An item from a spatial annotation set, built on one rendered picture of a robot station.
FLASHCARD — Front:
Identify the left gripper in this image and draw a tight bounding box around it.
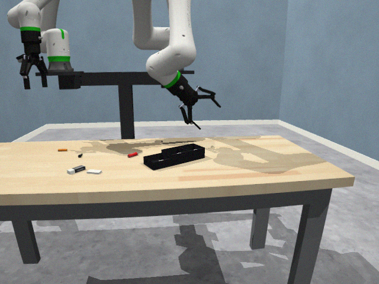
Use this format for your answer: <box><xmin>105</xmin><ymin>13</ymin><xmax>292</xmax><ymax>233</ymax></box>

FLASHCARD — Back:
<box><xmin>177</xmin><ymin>84</ymin><xmax>221</xmax><ymax>129</ymax></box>

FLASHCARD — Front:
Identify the black rack of three bins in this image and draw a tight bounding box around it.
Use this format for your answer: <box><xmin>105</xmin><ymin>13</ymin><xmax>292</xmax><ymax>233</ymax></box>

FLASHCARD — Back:
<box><xmin>143</xmin><ymin>143</ymin><xmax>205</xmax><ymax>170</ymax></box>

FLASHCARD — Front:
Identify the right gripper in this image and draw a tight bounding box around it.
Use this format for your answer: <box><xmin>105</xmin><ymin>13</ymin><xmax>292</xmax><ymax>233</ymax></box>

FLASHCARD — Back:
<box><xmin>20</xmin><ymin>43</ymin><xmax>48</xmax><ymax>89</ymax></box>

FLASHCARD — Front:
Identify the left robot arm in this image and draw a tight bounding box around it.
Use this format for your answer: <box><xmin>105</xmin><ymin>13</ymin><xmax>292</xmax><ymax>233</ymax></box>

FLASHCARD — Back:
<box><xmin>131</xmin><ymin>0</ymin><xmax>197</xmax><ymax>96</ymax></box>

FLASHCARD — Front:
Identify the black eraser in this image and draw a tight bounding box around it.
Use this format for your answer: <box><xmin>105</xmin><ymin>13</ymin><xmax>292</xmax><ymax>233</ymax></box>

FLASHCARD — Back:
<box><xmin>67</xmin><ymin>165</ymin><xmax>86</xmax><ymax>175</ymax></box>

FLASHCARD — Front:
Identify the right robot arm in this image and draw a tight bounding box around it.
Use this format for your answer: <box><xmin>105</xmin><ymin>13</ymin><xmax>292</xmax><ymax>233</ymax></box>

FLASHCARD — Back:
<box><xmin>7</xmin><ymin>0</ymin><xmax>74</xmax><ymax>72</ymax></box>

